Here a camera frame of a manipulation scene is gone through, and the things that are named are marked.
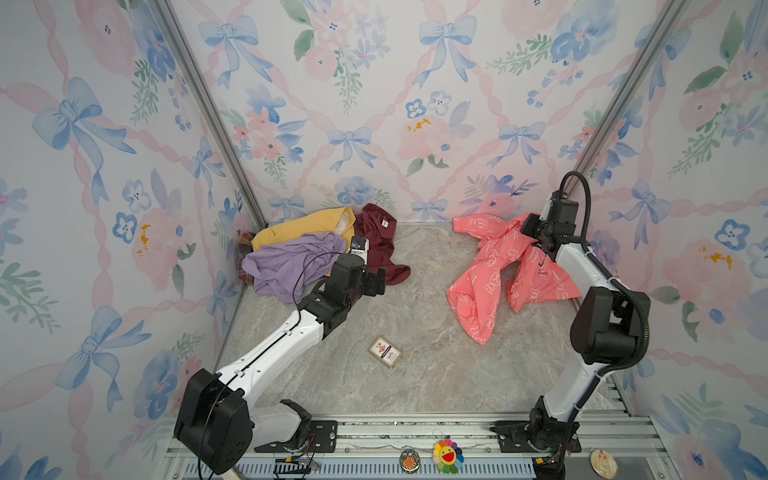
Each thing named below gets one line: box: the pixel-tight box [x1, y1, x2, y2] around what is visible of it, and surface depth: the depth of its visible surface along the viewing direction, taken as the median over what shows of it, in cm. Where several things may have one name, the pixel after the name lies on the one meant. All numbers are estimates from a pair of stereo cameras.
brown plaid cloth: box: [236, 229, 257, 284], surface depth 103 cm
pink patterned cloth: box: [446, 213, 582, 346], surface depth 96 cm
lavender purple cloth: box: [242, 232, 347, 304], surface depth 102 cm
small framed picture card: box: [368, 336, 404, 369], surface depth 88 cm
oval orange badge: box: [399, 448, 421, 474], surface depth 72 cm
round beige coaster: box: [589, 448, 619, 480], surface depth 72 cm
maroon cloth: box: [354, 203, 411, 286], surface depth 112 cm
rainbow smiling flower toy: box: [432, 438, 465, 475], surface depth 72 cm
